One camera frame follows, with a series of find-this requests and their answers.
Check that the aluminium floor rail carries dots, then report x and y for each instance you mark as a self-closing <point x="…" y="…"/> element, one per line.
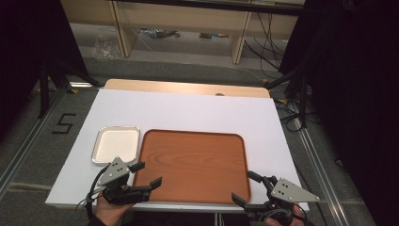
<point x="320" y="169"/>
<point x="28" y="144"/>

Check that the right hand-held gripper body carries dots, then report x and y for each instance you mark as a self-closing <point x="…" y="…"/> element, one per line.
<point x="290" y="193"/>

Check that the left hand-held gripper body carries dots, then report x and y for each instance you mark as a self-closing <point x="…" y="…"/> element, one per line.
<point x="113" y="172"/>

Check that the black curtain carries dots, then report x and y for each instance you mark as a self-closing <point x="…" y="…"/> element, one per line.
<point x="351" y="78"/>
<point x="28" y="47"/>

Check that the clear plastic bag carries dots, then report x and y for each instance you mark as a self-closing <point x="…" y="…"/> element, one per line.
<point x="106" y="47"/>

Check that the white table cover board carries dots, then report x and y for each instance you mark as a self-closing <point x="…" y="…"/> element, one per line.
<point x="194" y="111"/>

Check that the black metal stand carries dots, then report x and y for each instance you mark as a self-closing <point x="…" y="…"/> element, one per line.
<point x="302" y="97"/>
<point x="44" y="88"/>

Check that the person's right hand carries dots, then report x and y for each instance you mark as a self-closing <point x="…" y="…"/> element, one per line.
<point x="299" y="219"/>

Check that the bundle of small floor clutter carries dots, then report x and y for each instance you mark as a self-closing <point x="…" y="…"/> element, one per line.
<point x="158" y="33"/>

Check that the small brown floor item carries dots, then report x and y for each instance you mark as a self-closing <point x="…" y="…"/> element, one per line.
<point x="213" y="35"/>

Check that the light wooden shelf unit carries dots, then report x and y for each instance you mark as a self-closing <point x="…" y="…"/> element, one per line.
<point x="182" y="19"/>

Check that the brown wooden tray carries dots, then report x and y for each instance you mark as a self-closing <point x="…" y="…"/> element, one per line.
<point x="194" y="164"/>

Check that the person's left hand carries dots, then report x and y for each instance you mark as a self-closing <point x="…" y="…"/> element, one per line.
<point x="108" y="214"/>

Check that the light wooden table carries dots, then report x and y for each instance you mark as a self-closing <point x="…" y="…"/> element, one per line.
<point x="175" y="86"/>

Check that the white metal tray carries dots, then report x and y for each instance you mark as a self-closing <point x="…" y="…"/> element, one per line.
<point x="116" y="145"/>

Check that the metal table leg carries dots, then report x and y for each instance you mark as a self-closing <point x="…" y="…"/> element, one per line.
<point x="219" y="219"/>

